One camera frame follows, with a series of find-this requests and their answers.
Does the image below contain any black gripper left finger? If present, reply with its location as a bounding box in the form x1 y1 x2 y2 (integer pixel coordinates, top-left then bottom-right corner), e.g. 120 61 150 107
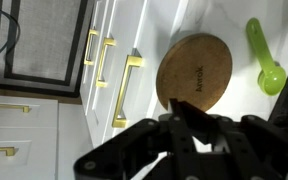
73 98 198 180

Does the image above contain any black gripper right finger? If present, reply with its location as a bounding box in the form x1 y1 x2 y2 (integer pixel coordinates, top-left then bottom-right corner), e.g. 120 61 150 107
183 103 288 180

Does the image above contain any round wooden coaster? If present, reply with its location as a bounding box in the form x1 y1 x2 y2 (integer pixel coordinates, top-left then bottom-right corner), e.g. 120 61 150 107
155 32 234 113

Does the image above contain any green plastic measuring spoon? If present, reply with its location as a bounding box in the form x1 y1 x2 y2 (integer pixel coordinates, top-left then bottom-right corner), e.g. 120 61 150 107
245 17 288 97

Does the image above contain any white lower kitchen cabinet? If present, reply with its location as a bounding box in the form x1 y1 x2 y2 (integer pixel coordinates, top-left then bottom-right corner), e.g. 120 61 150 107
78 0 189 148
0 94 95 180

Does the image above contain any grey black-bordered floor mat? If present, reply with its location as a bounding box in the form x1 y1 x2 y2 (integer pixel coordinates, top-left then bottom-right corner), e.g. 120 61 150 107
0 0 96 99

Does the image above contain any long gold drawer handle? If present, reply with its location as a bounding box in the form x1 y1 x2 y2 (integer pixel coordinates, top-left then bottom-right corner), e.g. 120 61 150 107
111 54 144 129

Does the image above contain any thin black floor cable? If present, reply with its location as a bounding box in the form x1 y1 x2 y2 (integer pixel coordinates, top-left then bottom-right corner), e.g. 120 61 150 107
0 3 21 67

